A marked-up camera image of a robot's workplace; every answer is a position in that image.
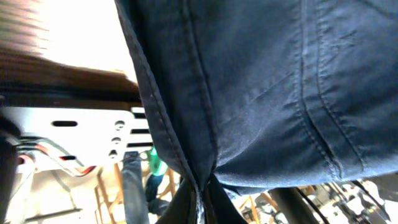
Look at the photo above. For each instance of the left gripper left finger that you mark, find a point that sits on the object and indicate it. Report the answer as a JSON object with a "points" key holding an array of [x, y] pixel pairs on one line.
{"points": [[183, 207]]}

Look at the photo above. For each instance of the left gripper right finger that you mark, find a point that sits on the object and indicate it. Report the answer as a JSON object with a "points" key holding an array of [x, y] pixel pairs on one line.
{"points": [[218, 207]]}

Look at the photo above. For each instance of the navy blue shorts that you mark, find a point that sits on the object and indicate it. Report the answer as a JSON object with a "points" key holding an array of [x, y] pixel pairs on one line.
{"points": [[265, 94]]}

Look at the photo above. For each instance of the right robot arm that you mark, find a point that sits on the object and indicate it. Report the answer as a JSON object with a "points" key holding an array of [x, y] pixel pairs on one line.
{"points": [[296, 206]]}

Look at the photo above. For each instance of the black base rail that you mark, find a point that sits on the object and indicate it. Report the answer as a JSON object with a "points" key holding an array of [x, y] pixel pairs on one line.
{"points": [[79, 137]]}

